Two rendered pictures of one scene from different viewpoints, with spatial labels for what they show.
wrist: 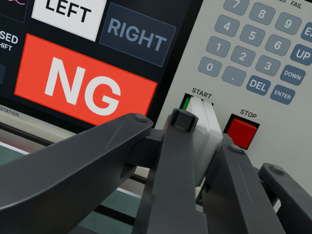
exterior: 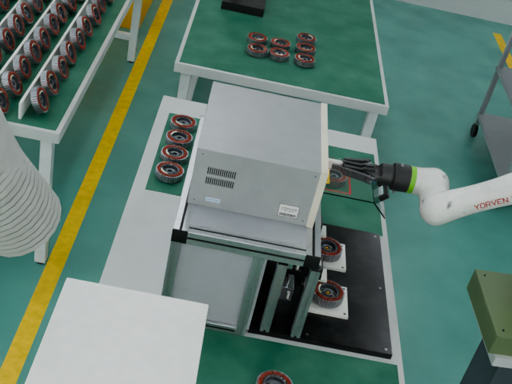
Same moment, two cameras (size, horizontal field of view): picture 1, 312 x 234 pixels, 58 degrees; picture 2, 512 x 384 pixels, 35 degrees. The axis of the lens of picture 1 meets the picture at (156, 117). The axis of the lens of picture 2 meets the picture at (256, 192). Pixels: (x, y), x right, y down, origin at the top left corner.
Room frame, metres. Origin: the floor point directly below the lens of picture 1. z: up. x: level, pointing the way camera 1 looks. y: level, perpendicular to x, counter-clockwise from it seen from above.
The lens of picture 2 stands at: (0.55, 2.23, 2.55)
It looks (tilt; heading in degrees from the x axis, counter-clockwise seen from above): 34 degrees down; 266
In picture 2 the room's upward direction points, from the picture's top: 14 degrees clockwise
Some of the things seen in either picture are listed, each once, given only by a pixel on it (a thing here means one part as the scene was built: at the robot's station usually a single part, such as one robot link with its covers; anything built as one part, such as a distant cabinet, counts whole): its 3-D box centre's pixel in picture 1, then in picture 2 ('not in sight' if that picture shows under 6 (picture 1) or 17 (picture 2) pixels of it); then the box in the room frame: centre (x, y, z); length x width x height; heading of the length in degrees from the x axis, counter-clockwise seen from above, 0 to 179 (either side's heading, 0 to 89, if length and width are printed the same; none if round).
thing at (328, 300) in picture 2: not in sight; (327, 293); (0.08, 0.18, 0.80); 0.11 x 0.11 x 0.04
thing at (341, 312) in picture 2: not in sight; (325, 299); (0.08, 0.18, 0.78); 0.15 x 0.15 x 0.01; 0
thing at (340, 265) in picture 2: not in sight; (324, 254); (0.08, -0.06, 0.78); 0.15 x 0.15 x 0.01; 0
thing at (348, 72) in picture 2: not in sight; (275, 71); (0.27, -2.32, 0.37); 1.85 x 1.10 x 0.75; 90
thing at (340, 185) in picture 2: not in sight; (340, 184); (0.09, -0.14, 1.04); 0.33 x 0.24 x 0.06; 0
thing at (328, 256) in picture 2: not in sight; (326, 249); (0.08, -0.06, 0.80); 0.11 x 0.11 x 0.04
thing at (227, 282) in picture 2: not in sight; (209, 287); (0.48, 0.38, 0.91); 0.28 x 0.03 x 0.32; 0
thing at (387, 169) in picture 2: not in sight; (377, 172); (0.00, -0.02, 1.18); 0.09 x 0.08 x 0.07; 0
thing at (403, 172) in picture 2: not in sight; (398, 177); (-0.07, -0.02, 1.18); 0.09 x 0.06 x 0.12; 90
